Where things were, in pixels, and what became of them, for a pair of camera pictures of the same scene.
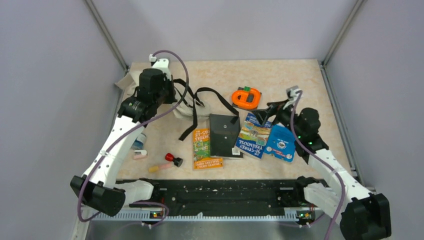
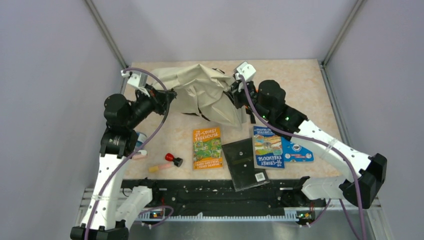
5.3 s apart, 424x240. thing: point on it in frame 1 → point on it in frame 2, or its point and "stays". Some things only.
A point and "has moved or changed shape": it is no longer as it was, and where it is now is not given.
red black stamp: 177,161 stays
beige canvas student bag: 187,106 has moved or changed shape
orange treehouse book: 201,158 stays
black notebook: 223,135 → 239,158
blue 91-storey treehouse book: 252,136 → 267,148
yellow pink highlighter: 156,168 stays
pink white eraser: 139,154 stays
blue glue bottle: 138,143 stays
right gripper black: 273,109 → 236,94
